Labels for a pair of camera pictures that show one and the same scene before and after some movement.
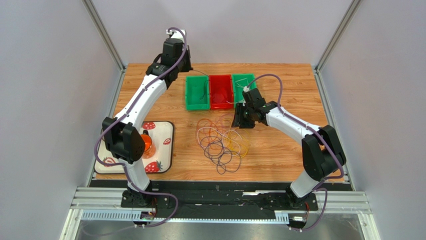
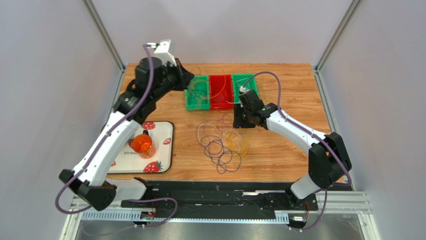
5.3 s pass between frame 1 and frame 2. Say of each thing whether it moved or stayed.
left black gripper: moved
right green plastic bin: stayed
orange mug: stayed
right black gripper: stayed
